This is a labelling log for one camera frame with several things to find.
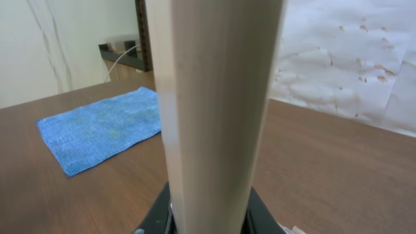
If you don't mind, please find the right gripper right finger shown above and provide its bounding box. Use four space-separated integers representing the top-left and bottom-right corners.
242 187 287 234

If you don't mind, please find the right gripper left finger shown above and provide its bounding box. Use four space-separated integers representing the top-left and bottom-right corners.
133 181 176 234

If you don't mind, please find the white pipette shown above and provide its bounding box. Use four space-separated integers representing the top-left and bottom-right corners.
144 0 287 234

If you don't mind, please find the blue cloth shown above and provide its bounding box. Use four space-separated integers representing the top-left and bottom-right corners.
36 86 163 178

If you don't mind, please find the white cable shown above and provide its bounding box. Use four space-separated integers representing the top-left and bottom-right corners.
103 44 141 84

